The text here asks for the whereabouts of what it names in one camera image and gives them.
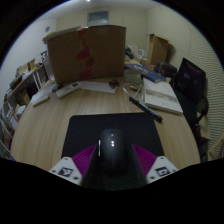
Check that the black computer mouse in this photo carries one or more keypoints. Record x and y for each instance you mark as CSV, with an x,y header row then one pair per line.
x,y
112,151

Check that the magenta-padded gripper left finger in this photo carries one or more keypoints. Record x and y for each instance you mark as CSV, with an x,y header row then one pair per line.
x,y
81,160

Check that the large brown cardboard box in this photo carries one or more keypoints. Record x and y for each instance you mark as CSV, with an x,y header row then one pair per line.
x,y
86,53

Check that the open white notebook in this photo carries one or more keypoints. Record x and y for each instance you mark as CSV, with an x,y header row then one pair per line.
x,y
161,96

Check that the black mouse pad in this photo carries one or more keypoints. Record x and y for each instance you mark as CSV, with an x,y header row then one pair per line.
x,y
83,130

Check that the open brown cardboard box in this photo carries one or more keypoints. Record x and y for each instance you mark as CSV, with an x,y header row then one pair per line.
x,y
157,50

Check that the black marker pen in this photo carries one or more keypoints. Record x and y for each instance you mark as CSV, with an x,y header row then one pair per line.
x,y
146,109

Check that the white paper sheet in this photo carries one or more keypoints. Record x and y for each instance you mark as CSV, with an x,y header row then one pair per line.
x,y
98,86

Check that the blue hardcover book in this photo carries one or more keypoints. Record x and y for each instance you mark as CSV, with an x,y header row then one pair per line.
x,y
154,77

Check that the clear glass jar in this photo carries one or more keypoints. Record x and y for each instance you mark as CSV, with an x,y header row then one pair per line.
x,y
48,70

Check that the black bag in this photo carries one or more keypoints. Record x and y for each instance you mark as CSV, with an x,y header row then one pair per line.
x,y
165,70

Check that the window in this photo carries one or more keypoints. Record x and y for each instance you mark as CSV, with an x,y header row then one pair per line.
x,y
98,17

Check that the shelf unit with books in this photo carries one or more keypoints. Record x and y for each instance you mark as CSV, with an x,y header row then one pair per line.
x,y
8,126

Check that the long wooden side desk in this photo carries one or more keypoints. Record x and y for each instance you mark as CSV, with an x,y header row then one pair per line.
x,y
21,85

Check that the white remote with display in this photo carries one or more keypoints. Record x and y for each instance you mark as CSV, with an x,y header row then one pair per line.
x,y
68,90

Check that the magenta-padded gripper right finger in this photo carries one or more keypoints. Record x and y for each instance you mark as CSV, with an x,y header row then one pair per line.
x,y
146,160

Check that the black office chair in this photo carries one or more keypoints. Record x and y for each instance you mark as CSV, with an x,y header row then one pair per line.
x,y
202,126

